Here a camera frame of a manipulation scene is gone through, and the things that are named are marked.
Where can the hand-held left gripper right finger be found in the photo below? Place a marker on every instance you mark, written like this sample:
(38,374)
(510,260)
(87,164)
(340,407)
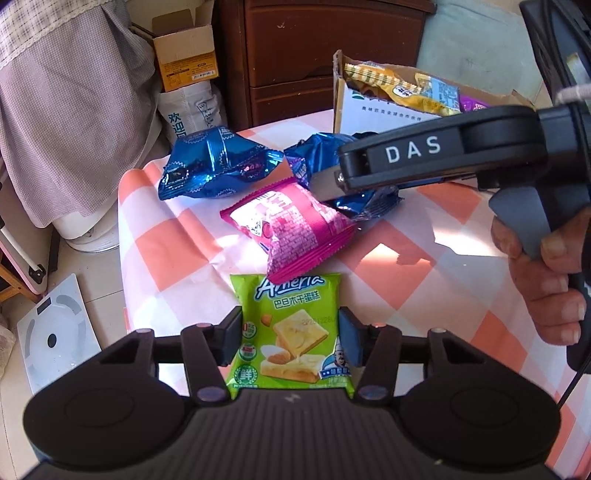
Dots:
(352,341)

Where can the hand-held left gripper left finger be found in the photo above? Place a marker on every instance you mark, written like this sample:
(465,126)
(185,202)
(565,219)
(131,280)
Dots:
(231,341)

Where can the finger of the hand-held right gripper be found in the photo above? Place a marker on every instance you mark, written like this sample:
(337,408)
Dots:
(369,175)

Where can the green snack packet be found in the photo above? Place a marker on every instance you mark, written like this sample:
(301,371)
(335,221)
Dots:
(286,323)

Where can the blue foil snack packet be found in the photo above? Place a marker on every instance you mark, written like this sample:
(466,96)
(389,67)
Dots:
(207,161)
(309,154)

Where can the yellow snack packet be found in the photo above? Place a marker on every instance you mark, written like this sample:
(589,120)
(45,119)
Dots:
(392,83)

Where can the person's right hand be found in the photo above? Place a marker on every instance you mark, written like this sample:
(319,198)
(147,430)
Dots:
(545,295)

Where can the pink snack packet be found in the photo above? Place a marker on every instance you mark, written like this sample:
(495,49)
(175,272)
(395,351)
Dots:
(295,221)

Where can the orange checked tablecloth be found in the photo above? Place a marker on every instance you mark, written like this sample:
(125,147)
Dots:
(415,277)

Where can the purple snack packet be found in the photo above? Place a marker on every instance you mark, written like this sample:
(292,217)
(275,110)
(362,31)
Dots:
(471,104)

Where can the light blue sofa cushion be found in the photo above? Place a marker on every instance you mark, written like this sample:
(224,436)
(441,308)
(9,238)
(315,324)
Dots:
(475,46)

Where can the brown wooden nightstand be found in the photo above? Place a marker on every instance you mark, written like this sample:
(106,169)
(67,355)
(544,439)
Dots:
(300,60)

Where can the white bathroom scale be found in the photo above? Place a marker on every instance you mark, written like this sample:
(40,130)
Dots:
(60,332)

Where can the white round base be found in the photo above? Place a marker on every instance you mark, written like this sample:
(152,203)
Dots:
(87,235)

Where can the white plastic bag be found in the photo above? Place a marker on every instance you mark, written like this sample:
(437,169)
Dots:
(189,115)

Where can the small yellow label cardboard box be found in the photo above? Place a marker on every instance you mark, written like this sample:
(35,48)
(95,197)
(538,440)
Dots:
(184,50)

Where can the pink framed board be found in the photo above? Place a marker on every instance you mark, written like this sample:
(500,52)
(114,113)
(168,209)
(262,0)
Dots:
(14,258)

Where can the checked fabric cover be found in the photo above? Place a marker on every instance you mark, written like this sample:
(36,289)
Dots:
(69,115)

